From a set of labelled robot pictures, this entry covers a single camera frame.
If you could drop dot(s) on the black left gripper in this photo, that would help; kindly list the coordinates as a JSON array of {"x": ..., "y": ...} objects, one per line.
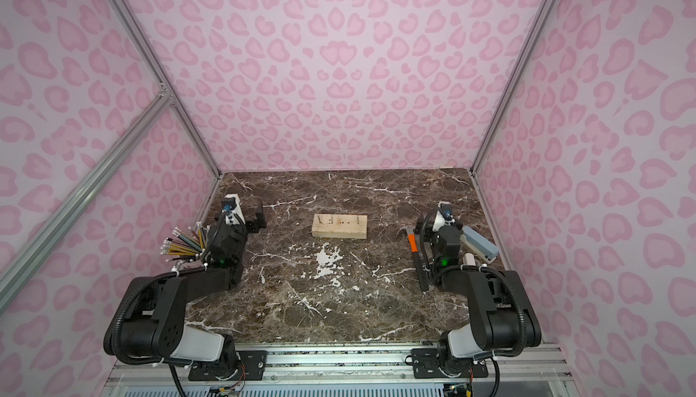
[{"x": 246, "y": 222}]

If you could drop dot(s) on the light wooden block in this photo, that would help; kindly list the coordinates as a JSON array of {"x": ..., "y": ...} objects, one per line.
[{"x": 338, "y": 226}]

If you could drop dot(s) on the orange black claw hammer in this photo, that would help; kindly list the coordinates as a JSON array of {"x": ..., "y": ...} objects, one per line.
[{"x": 417, "y": 260}]

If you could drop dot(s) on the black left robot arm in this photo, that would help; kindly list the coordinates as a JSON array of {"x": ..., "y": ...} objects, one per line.
[{"x": 149, "y": 324}]

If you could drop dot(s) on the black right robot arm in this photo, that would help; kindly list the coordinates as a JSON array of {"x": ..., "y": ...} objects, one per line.
[{"x": 456, "y": 259}]

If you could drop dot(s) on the pink cup of pencils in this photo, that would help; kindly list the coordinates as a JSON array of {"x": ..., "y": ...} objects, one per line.
[{"x": 188, "y": 248}]

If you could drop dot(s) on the small white cylinder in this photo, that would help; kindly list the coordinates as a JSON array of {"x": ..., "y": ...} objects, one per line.
[{"x": 469, "y": 259}]

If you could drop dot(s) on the grey blue stapler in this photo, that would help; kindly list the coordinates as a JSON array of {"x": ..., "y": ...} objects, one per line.
[{"x": 485, "y": 250}]

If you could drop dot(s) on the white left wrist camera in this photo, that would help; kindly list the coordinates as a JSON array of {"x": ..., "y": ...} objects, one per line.
[{"x": 231, "y": 210}]

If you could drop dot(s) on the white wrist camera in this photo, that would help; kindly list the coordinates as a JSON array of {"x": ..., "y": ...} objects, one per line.
[
  {"x": 231, "y": 210},
  {"x": 444, "y": 216}
]

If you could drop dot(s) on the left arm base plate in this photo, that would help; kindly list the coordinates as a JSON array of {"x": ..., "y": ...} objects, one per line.
[{"x": 246, "y": 365}]

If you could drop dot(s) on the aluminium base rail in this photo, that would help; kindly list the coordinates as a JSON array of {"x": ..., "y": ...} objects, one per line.
[{"x": 353, "y": 369}]

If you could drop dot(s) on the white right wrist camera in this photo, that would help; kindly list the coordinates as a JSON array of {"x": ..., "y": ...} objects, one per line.
[{"x": 444, "y": 216}]

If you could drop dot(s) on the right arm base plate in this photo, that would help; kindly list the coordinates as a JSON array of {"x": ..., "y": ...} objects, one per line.
[{"x": 432, "y": 363}]

